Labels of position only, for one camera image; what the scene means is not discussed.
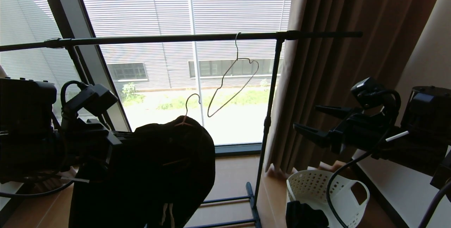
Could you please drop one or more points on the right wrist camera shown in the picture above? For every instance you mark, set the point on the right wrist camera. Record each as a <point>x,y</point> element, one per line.
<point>370,92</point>

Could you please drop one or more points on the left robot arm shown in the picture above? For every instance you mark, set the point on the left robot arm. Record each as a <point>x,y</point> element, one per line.
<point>24,122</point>

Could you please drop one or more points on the window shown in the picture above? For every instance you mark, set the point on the window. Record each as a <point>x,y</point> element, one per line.
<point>148,9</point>

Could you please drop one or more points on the black clothes rack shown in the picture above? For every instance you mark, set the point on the black clothes rack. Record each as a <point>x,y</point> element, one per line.
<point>158,38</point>

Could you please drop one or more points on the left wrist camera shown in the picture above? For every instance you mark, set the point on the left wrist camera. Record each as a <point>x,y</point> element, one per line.
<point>91,99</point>

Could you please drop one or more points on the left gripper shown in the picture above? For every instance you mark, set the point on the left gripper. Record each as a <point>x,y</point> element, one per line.
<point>91,143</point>

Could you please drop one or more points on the heap of clothes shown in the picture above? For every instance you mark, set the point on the heap of clothes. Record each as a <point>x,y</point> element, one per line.
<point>304,215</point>

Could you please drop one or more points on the black garment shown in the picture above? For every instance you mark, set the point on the black garment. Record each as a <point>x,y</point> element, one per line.
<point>148,178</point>

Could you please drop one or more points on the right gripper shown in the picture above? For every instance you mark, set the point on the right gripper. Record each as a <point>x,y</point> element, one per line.
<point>359,131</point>

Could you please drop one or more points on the pink clothes hanger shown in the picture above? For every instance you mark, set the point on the pink clothes hanger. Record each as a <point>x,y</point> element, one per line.
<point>236,50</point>
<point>186,106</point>

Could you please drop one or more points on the white laundry basket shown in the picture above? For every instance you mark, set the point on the white laundry basket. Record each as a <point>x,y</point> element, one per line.
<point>317,185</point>

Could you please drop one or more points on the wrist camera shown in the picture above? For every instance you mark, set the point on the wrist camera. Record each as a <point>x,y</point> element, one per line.
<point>91,99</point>
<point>370,92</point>

